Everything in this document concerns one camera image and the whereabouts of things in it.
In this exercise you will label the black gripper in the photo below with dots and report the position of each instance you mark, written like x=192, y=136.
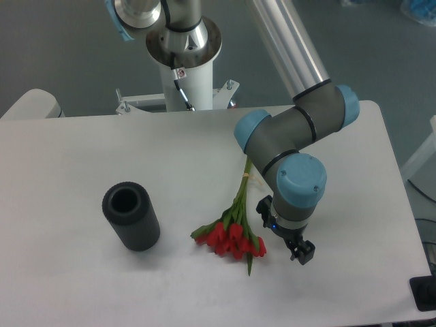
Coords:
x=291, y=231

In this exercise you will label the red tulip bouquet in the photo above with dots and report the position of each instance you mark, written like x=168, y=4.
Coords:
x=231, y=234

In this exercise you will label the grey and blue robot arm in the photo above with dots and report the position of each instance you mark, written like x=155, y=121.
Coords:
x=274, y=144

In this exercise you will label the black device at table edge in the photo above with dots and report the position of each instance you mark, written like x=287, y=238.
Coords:
x=423, y=290

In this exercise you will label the black ribbed cylindrical vase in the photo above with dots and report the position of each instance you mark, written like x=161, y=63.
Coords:
x=128, y=209

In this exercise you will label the blue plastic bag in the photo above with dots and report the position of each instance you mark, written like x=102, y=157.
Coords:
x=422, y=11

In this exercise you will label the white rounded chair back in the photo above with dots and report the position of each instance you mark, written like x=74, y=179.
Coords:
x=34, y=104

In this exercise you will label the white metal base frame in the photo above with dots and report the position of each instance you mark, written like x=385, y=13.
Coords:
x=222, y=98

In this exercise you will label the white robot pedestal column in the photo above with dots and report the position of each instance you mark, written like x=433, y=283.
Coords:
x=185, y=60

